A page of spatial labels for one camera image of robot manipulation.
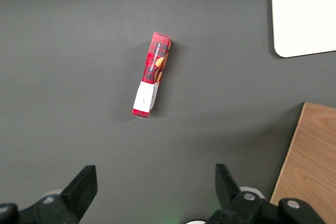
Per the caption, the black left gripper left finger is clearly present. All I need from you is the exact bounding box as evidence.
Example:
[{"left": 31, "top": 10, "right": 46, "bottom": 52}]
[{"left": 0, "top": 165, "right": 98, "bottom": 224}]

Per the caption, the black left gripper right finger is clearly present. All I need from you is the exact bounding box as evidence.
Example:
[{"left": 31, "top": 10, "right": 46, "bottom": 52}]
[{"left": 206, "top": 163, "right": 327, "bottom": 224}]

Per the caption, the red tartan shortbread cookie box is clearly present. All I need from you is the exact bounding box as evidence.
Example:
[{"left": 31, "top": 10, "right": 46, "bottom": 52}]
[{"left": 131, "top": 31, "right": 173, "bottom": 120}]

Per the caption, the white plastic tray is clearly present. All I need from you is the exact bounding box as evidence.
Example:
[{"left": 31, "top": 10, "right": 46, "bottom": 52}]
[{"left": 270, "top": 0, "right": 336, "bottom": 58}]

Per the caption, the light wooden board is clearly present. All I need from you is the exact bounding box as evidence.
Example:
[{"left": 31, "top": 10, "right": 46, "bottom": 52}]
[{"left": 269, "top": 102, "right": 336, "bottom": 224}]

